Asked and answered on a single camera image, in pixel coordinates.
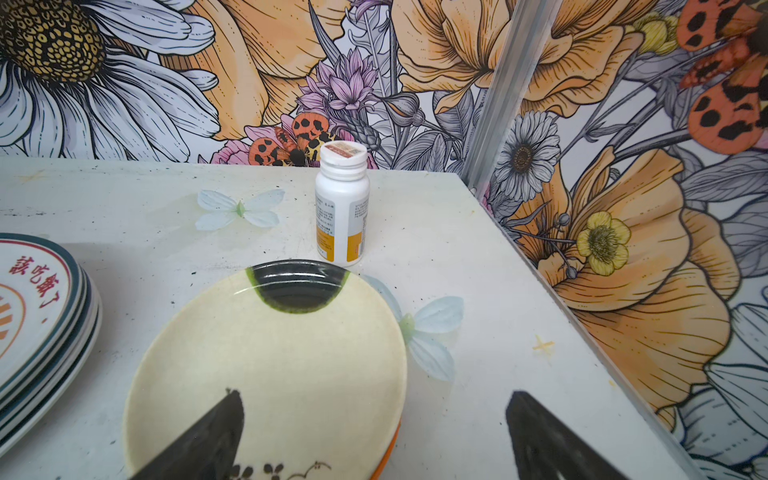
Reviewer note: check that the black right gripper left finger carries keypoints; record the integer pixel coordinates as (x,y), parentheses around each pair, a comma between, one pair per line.
(206,450)

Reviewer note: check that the grey rimmed back plate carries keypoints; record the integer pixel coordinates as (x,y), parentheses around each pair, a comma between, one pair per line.
(60,399)

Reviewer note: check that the cream plate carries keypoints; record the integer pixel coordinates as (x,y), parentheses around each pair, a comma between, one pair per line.
(316,354)

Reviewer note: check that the dark rimmed back plate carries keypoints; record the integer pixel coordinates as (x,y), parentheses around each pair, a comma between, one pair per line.
(28,405)

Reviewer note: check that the aluminium right corner post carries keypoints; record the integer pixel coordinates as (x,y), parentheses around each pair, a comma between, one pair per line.
(530,28)

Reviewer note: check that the large white back plate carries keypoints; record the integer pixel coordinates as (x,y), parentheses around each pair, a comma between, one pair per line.
(50,377)

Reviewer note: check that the white pill bottle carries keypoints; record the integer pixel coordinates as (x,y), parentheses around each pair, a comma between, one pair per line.
(342,190)

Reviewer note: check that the brown patterned back plate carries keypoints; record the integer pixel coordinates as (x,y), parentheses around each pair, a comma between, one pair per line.
(41,284)

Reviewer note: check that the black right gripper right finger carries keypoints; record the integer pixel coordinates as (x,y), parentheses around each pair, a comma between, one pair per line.
(545,448)

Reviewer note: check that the orange plate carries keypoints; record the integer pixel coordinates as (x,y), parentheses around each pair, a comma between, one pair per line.
(383,462)

